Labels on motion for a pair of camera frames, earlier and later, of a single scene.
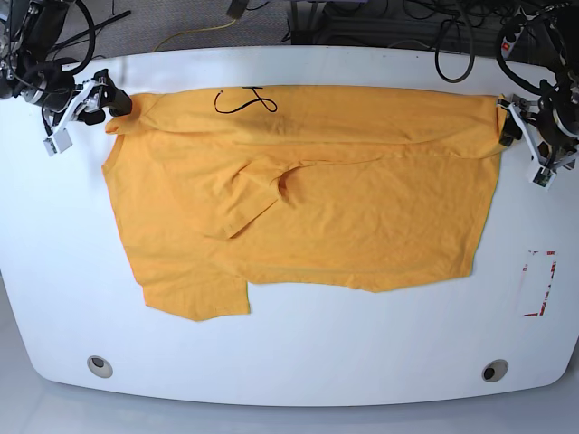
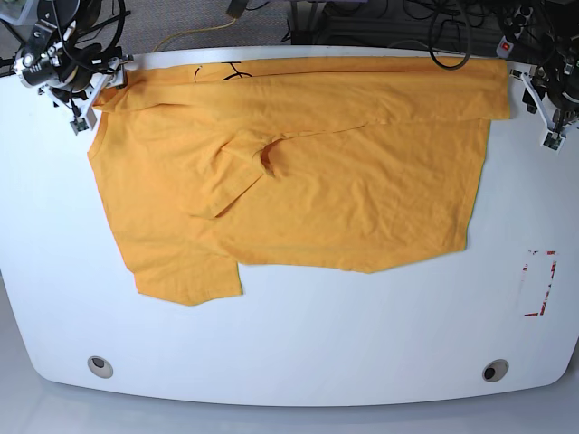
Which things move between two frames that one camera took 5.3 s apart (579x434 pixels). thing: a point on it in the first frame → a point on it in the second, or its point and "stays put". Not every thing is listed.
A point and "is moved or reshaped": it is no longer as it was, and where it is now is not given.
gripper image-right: x=562 y=140 → x=564 y=93
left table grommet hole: x=99 y=366 stays put
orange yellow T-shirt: x=366 y=188 is moved or reshaped
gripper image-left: x=90 y=109 → x=77 y=77
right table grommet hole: x=494 y=370 stays put
